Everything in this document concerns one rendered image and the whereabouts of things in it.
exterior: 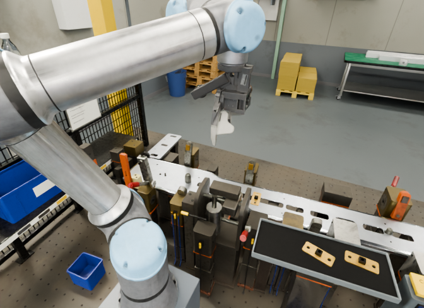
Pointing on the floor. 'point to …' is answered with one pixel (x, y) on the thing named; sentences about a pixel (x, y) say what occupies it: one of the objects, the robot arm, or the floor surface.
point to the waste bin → (176, 82)
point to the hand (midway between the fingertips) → (220, 133)
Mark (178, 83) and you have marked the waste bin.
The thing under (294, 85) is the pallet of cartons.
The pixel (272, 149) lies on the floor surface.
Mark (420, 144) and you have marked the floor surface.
